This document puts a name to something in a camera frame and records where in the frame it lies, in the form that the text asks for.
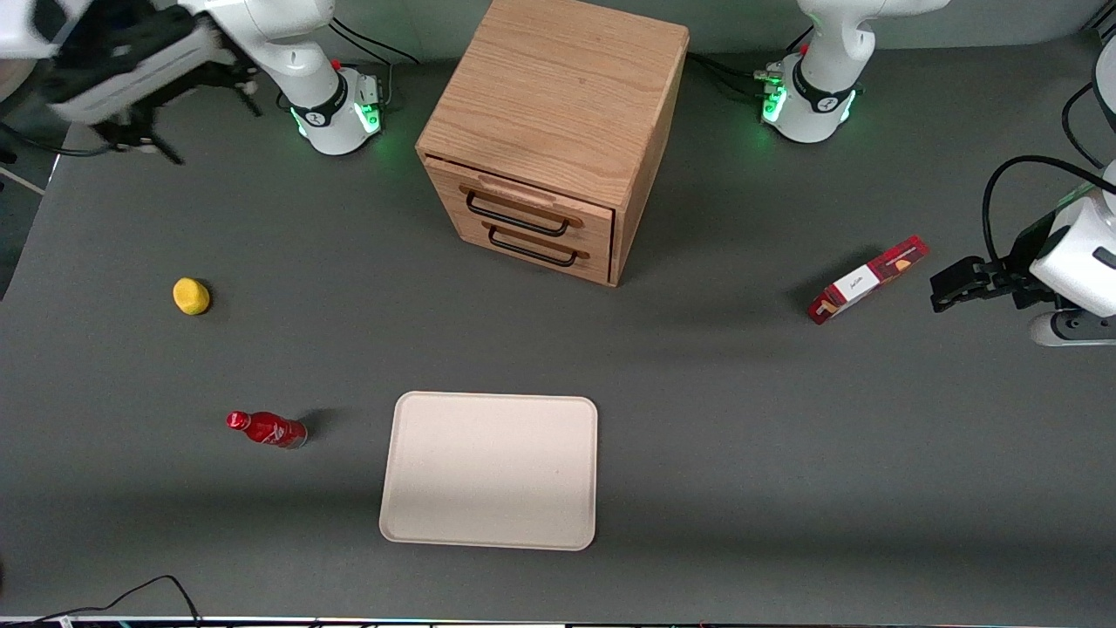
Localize wooden drawer with deep tray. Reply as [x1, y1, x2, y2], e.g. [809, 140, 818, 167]
[425, 157, 616, 249]

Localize black metal drawer handle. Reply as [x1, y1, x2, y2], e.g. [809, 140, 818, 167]
[465, 189, 572, 238]
[486, 224, 581, 268]

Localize wooden drawer cabinet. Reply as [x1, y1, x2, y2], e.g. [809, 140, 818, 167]
[415, 0, 690, 289]

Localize wooden drawer front panel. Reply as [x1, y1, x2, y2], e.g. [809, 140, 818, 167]
[440, 199, 615, 287]

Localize red and white carton box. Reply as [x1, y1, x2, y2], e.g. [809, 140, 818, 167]
[807, 235, 929, 325]

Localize yellow lemon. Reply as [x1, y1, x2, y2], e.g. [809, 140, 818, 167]
[173, 277, 211, 316]

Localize red bottle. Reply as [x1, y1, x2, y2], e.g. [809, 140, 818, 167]
[226, 411, 309, 450]

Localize beige plastic tray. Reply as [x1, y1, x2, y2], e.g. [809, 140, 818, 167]
[379, 391, 599, 552]

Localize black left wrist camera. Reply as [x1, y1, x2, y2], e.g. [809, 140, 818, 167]
[1011, 208, 1063, 263]

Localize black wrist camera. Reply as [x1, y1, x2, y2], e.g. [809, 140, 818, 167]
[1011, 208, 1063, 263]
[35, 4, 206, 88]

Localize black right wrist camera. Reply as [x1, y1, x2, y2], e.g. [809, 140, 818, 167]
[35, 4, 206, 88]

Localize black looped wrist cable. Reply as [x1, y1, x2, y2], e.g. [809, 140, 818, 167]
[983, 155, 1104, 263]

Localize black curved arm cable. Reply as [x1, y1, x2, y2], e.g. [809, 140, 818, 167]
[1062, 83, 1108, 168]

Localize black right arm base cables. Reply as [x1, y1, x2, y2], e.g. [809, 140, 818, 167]
[331, 17, 421, 66]

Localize black arm base cables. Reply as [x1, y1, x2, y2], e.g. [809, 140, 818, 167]
[331, 17, 421, 66]
[687, 51, 768, 99]

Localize black left arm base cables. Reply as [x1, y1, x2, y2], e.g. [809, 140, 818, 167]
[687, 51, 768, 99]

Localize thin black table-edge cable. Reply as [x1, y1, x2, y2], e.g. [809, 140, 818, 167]
[0, 574, 203, 628]

